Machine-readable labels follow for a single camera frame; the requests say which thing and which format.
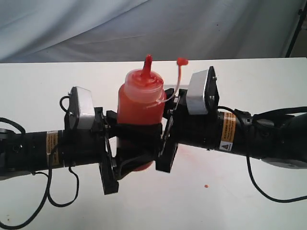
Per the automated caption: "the black left camera cable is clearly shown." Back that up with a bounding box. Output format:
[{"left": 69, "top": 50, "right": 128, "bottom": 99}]
[{"left": 0, "top": 95, "right": 80, "bottom": 228}]

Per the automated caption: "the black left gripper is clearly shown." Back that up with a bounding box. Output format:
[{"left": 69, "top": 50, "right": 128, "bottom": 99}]
[{"left": 61, "top": 107, "right": 154, "bottom": 195}]

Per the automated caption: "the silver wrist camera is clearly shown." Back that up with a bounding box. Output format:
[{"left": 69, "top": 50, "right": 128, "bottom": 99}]
[
  {"left": 64, "top": 86, "right": 95, "bottom": 130},
  {"left": 186, "top": 66, "right": 219, "bottom": 115}
]

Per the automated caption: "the grey backdrop cloth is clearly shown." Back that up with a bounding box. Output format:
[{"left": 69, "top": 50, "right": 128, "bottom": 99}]
[{"left": 0, "top": 0, "right": 304, "bottom": 63}]

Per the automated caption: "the black stand pole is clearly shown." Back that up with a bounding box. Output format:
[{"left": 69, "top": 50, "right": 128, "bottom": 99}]
[{"left": 285, "top": 3, "right": 307, "bottom": 58}]

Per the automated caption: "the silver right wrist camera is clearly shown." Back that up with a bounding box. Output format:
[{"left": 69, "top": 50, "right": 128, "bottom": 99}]
[{"left": 186, "top": 66, "right": 219, "bottom": 115}]

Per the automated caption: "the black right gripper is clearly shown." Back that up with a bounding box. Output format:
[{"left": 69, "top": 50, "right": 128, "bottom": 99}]
[{"left": 112, "top": 88, "right": 223, "bottom": 173}]

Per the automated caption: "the red sauce squeeze bottle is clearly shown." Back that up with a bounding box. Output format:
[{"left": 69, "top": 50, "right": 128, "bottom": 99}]
[{"left": 116, "top": 55, "right": 176, "bottom": 172}]

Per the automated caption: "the white rectangular plastic tray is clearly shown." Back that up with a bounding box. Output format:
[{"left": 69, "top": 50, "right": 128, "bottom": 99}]
[{"left": 163, "top": 84, "right": 189, "bottom": 90}]

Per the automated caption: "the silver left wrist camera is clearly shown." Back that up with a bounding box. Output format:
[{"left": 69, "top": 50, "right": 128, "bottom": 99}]
[{"left": 64, "top": 86, "right": 95, "bottom": 130}]

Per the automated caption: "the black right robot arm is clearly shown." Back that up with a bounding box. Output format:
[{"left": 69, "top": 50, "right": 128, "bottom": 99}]
[{"left": 115, "top": 89, "right": 307, "bottom": 176}]

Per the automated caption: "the black right camera cable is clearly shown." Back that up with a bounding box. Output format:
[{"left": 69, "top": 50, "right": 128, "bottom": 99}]
[{"left": 215, "top": 105, "right": 307, "bottom": 203}]

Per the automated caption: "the black camera cable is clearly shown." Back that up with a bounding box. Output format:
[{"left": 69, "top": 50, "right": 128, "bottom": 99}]
[
  {"left": 0, "top": 95, "right": 80, "bottom": 228},
  {"left": 215, "top": 105, "right": 307, "bottom": 203}
]

